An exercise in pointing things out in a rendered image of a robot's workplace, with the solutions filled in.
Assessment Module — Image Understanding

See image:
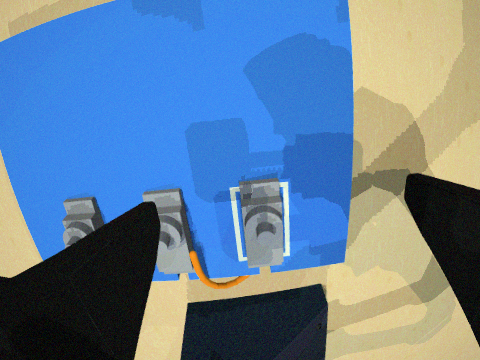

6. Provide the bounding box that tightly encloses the blue rectangular deck plate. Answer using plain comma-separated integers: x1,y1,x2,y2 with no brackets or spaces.
0,0,355,281

